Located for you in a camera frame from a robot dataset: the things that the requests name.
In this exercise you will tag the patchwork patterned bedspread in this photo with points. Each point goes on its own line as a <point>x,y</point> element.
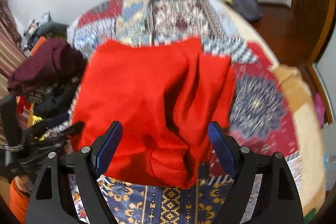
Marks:
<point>272,108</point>

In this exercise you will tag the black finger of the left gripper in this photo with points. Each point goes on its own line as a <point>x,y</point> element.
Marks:
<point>56,120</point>
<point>65,129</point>

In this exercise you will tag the orange sleeved forearm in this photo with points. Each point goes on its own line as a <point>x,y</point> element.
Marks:
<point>19,197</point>

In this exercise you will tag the brown wooden door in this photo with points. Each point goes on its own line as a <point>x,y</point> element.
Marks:
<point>298,35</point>

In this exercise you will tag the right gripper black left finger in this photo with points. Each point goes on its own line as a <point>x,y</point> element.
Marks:
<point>51,198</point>

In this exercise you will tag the black garment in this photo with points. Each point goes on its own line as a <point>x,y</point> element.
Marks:
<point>58,102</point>

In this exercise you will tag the red garment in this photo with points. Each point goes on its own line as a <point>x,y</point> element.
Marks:
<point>164,97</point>

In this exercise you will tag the striped curtain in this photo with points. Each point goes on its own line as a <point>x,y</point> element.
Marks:
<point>11,56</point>

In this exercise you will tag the maroon garment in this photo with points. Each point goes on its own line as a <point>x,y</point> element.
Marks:
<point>54,61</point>

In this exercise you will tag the dark patterned garment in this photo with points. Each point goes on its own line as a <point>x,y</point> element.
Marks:
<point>41,94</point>

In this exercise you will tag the yellow fleece garment with letters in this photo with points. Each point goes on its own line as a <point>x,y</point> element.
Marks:
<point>32,120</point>

